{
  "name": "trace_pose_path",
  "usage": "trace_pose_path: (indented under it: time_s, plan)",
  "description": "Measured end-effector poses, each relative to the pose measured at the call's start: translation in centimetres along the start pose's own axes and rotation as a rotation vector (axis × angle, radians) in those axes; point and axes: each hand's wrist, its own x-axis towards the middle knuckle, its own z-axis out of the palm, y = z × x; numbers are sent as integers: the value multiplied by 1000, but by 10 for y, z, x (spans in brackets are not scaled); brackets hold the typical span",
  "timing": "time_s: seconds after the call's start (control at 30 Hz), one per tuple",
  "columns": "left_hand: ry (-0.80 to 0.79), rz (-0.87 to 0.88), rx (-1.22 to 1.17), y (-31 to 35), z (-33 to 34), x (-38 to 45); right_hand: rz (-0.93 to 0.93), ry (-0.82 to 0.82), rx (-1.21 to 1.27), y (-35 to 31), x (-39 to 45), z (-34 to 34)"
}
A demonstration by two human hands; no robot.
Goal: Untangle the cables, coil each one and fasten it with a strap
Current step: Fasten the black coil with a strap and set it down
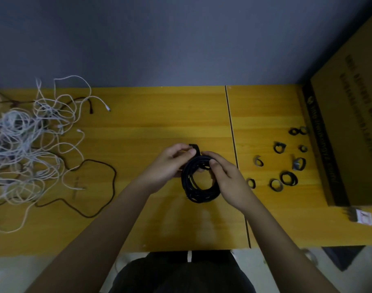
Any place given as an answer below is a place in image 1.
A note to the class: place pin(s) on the person's left hand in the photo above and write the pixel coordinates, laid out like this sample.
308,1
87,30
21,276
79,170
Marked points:
164,169

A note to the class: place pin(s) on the person's left forearm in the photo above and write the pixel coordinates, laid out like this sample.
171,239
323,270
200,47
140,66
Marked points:
88,247

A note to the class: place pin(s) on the person's right hand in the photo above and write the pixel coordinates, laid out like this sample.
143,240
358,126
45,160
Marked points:
232,183

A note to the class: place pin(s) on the group of black cable ties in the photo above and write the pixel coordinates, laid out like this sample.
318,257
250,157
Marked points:
296,163

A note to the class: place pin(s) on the cardboard box with black print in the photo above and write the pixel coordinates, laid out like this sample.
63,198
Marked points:
351,106

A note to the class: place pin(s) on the dark object on floor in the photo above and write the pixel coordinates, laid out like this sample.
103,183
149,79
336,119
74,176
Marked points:
340,257

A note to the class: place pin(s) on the person's dark clothing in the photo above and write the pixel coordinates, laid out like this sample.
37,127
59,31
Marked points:
174,274

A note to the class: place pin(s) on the small white packet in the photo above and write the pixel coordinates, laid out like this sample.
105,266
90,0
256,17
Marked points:
361,216

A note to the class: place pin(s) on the person's right forearm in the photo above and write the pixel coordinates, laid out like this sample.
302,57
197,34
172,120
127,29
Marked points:
290,253

